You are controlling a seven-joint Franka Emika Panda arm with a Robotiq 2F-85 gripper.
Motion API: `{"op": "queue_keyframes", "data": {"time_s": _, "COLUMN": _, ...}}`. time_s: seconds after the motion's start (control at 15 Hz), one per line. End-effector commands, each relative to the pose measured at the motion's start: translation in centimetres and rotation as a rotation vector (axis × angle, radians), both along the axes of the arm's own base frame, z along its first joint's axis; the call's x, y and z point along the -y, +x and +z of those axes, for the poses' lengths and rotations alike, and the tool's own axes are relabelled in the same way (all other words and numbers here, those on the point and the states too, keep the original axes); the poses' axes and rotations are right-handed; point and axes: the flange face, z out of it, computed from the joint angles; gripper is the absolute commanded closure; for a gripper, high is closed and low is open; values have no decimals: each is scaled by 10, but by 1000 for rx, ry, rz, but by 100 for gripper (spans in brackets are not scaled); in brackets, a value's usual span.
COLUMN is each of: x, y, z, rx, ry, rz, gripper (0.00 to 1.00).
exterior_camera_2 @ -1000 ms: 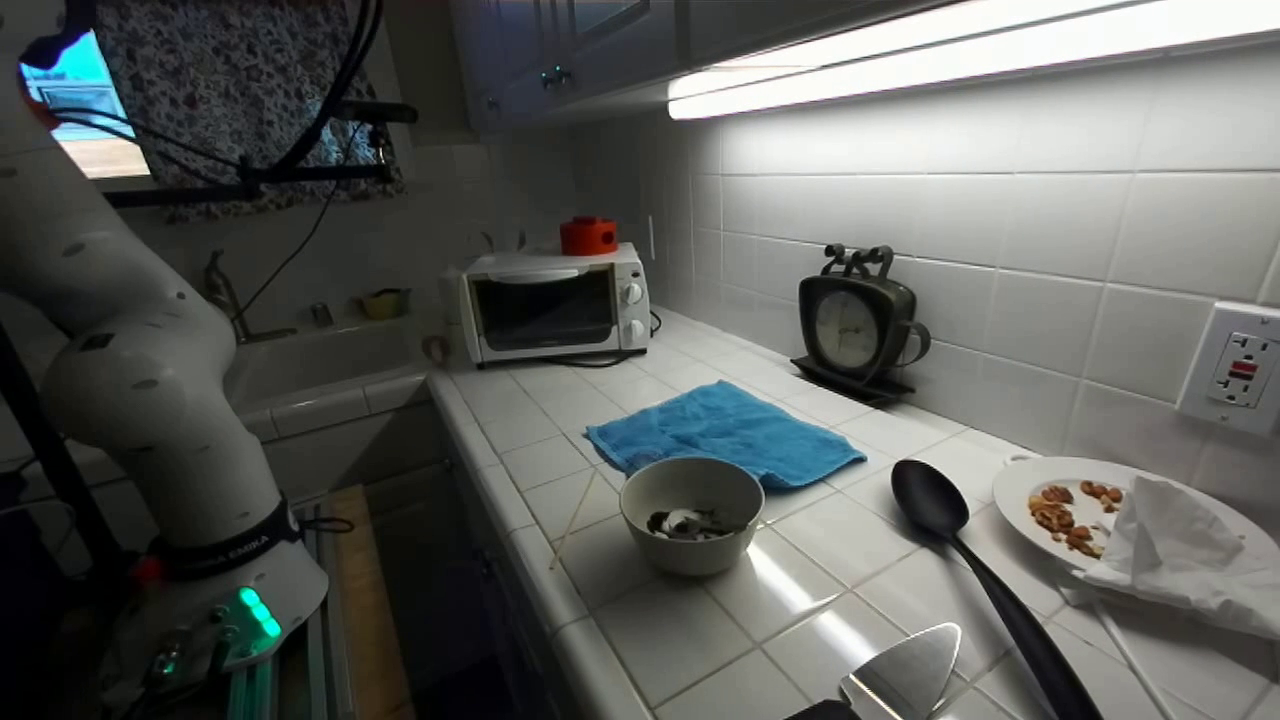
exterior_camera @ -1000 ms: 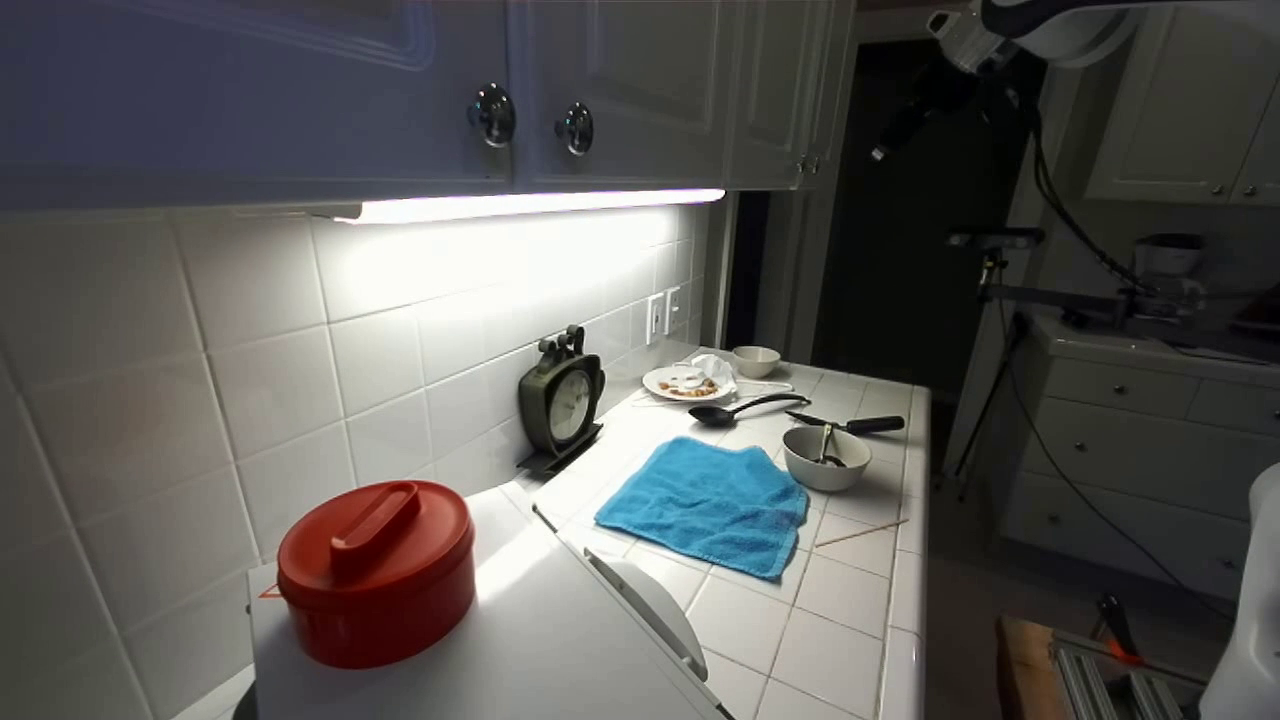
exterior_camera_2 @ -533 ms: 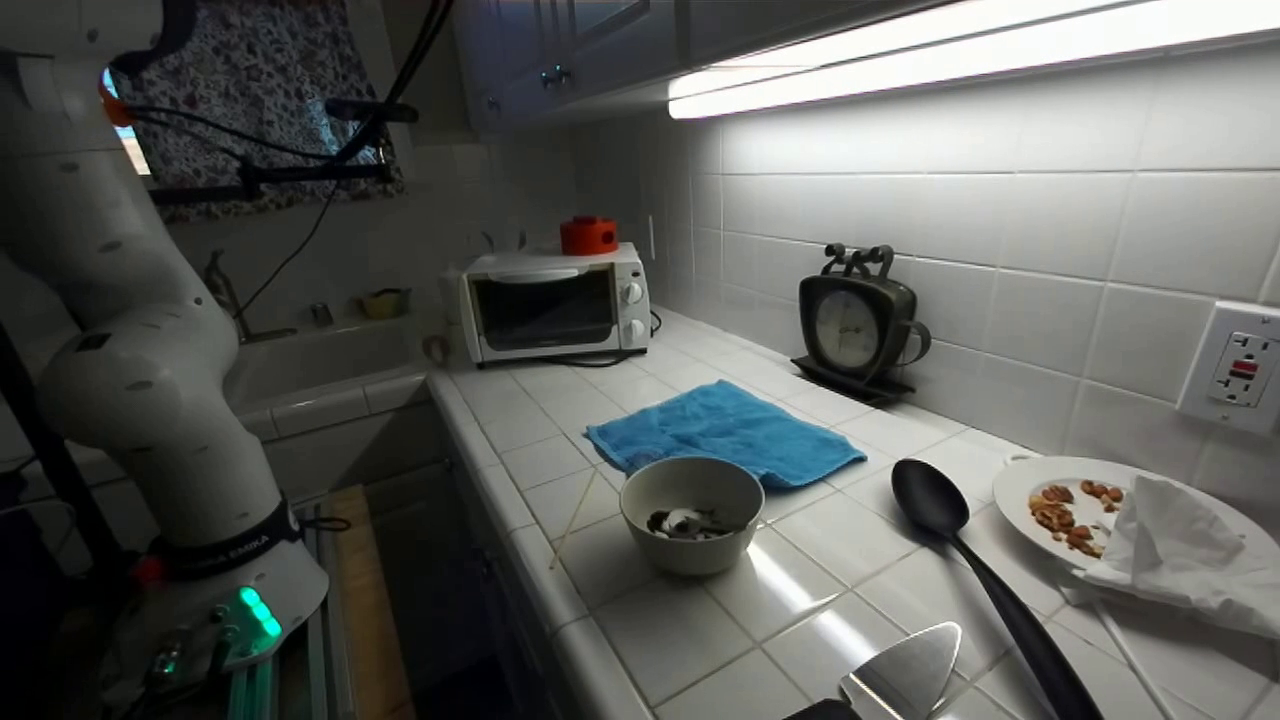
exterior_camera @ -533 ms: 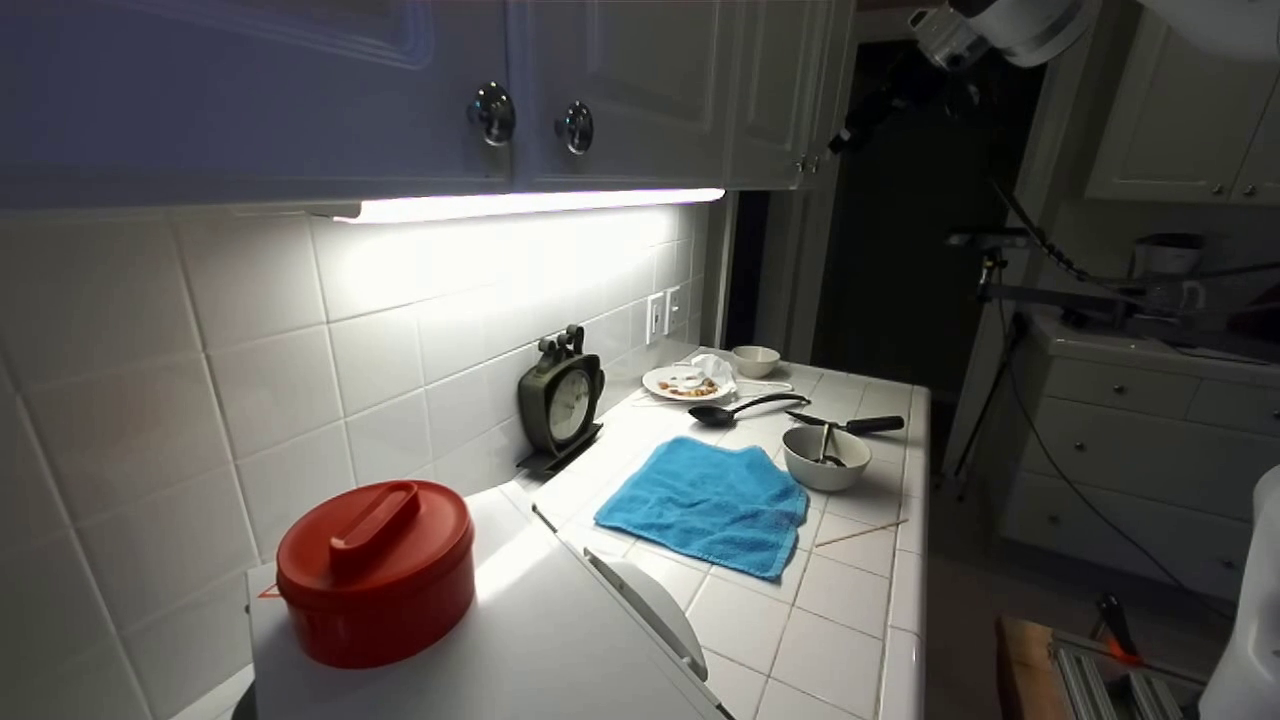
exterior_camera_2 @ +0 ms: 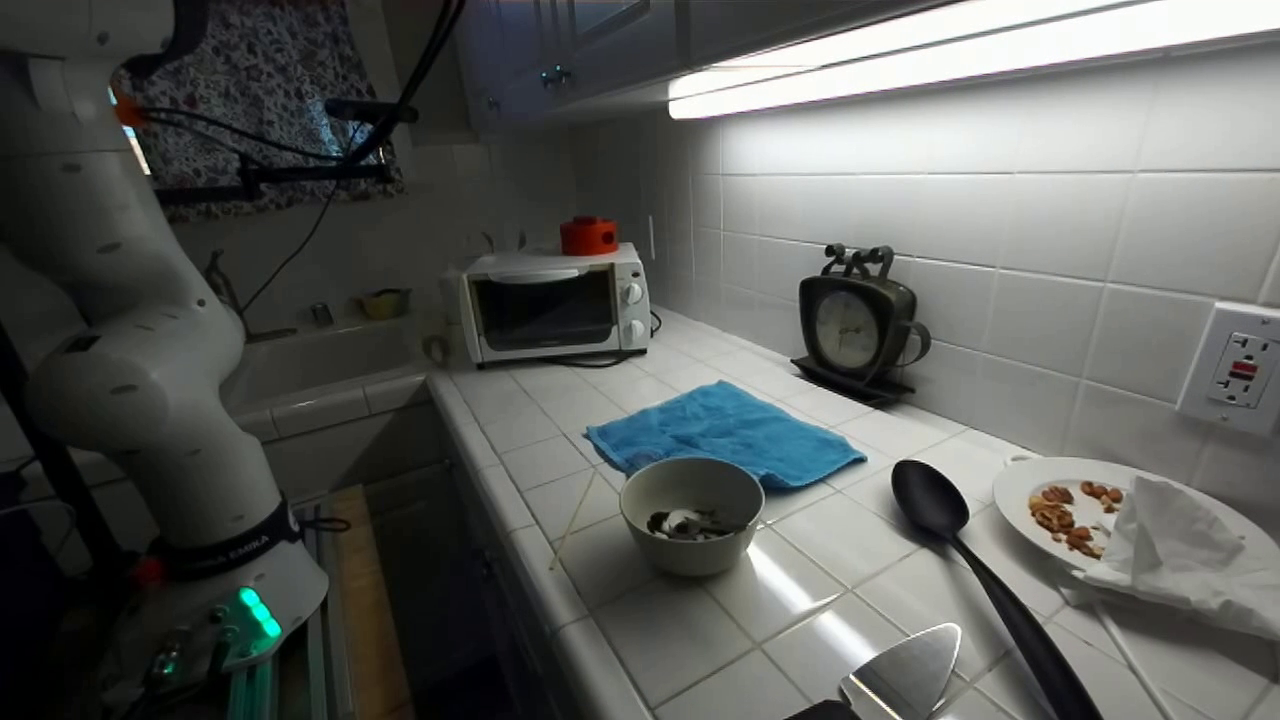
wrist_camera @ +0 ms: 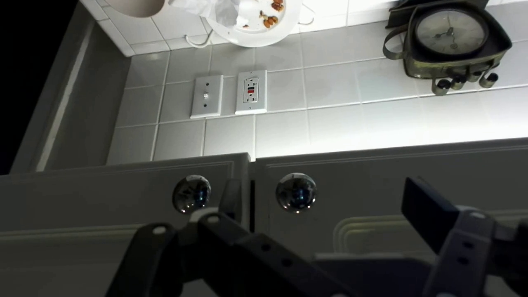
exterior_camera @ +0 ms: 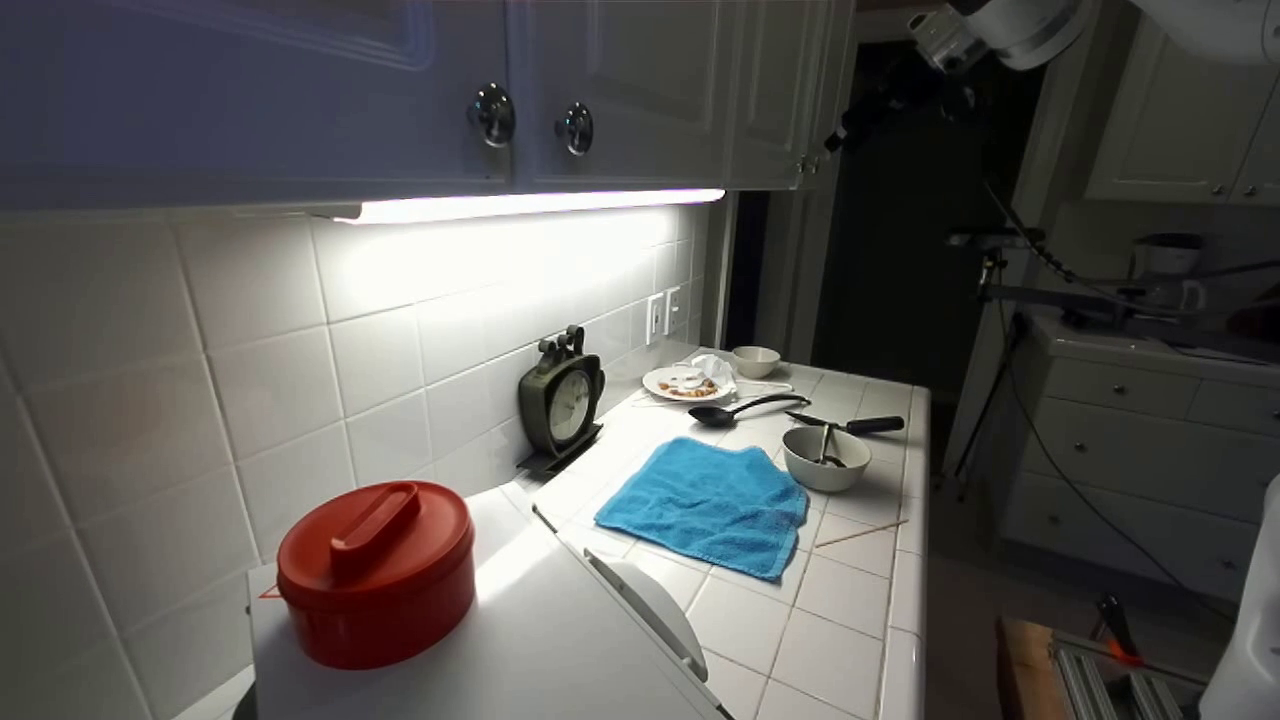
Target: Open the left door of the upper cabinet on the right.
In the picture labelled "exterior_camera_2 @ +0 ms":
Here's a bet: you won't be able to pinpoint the blue cloth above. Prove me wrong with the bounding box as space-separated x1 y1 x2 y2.
580 375 872 496

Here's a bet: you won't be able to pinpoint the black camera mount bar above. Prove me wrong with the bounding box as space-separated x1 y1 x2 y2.
143 95 422 212

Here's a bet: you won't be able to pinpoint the black retro clock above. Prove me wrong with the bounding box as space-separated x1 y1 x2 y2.
792 241 938 412

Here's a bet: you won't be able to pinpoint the black ladle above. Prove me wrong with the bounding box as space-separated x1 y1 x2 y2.
887 457 1108 720

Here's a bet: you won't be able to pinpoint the yellow sponge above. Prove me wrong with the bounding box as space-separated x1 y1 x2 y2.
354 284 418 326

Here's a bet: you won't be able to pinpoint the white crumpled napkin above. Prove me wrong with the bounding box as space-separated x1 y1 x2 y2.
1063 471 1280 650

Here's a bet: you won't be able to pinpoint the brown food pieces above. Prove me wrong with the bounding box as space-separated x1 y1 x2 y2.
1023 478 1134 565

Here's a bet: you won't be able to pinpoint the bright tablet screen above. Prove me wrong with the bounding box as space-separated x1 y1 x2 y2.
120 124 160 181

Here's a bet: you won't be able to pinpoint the under-cabinet light strip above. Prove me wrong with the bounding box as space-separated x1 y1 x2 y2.
666 0 1280 130

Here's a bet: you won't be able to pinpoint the thick black cable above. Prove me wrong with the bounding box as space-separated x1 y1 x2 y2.
333 0 471 171

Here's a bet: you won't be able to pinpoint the dark food scraps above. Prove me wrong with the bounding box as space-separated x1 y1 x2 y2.
645 505 746 545

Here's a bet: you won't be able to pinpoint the grey corner upper cabinet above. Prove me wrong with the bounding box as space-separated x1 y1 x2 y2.
454 0 689 137

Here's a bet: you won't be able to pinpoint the red pot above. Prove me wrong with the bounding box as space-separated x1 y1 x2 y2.
556 212 624 259

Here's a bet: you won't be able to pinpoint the white plate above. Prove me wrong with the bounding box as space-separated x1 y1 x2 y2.
992 453 1280 594

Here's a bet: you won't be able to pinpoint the white kitchen sink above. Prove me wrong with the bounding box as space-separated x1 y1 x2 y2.
216 315 436 419

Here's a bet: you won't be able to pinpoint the white ceramic bowl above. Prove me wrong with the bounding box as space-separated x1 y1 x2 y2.
618 453 769 581

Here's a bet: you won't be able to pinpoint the floral patterned curtain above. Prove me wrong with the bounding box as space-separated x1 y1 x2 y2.
115 0 405 217

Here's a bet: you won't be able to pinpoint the metal spatula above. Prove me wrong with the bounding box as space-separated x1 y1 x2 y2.
785 619 970 720

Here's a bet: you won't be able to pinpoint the white toaster oven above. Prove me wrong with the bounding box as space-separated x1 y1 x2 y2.
445 241 658 371

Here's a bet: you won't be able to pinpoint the white wall power outlet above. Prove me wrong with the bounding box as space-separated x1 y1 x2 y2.
1174 299 1280 442

